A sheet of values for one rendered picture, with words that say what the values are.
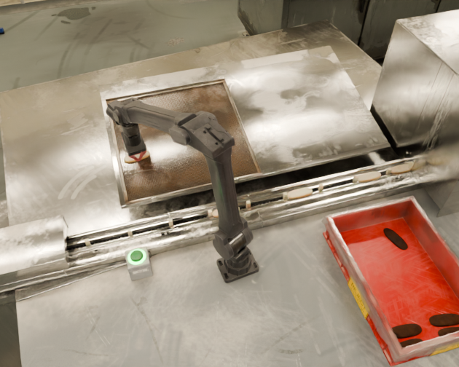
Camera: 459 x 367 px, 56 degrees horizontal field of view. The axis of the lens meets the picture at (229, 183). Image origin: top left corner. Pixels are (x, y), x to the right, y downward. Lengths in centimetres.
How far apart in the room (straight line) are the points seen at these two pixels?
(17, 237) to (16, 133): 66
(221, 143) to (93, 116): 105
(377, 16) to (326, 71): 156
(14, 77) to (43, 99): 185
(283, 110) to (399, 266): 75
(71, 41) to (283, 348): 359
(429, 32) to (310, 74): 54
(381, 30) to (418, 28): 193
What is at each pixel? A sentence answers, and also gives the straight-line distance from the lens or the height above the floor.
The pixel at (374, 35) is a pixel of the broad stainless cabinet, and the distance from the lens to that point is 359.
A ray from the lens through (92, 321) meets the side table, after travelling 141.
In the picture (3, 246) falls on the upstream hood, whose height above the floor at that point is 92.
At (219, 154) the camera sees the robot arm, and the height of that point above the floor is 130.
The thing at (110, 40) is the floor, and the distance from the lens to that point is 428.
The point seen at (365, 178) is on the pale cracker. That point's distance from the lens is 169.
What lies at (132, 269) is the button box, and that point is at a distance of 139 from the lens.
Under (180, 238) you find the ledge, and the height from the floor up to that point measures 86.
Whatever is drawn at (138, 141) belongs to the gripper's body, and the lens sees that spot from 154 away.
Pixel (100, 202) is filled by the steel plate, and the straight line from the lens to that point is 167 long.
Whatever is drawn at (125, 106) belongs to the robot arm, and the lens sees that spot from 140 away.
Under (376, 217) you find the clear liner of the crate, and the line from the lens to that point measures 156.
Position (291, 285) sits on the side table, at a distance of 141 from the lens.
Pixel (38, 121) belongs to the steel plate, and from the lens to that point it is 210.
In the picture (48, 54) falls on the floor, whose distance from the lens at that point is 424.
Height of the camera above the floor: 205
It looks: 48 degrees down
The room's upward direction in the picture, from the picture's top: 1 degrees counter-clockwise
